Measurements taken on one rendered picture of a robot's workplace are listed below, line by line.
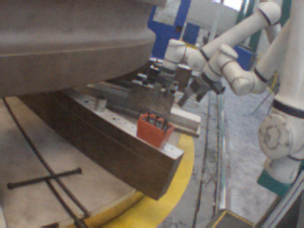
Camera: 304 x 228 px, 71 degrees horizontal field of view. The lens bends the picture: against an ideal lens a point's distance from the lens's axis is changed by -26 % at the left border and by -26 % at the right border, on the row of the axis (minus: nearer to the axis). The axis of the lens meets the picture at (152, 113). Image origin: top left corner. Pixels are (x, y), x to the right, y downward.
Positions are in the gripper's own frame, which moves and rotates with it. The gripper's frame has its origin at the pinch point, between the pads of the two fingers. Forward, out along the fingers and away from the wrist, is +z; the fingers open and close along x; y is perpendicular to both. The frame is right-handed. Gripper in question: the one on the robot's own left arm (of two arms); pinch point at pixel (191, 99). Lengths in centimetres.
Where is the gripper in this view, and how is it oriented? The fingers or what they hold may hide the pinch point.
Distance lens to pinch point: 126.2
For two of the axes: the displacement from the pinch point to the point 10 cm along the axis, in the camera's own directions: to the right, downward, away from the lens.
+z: -4.5, 6.0, 6.6
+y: -5.4, -7.7, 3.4
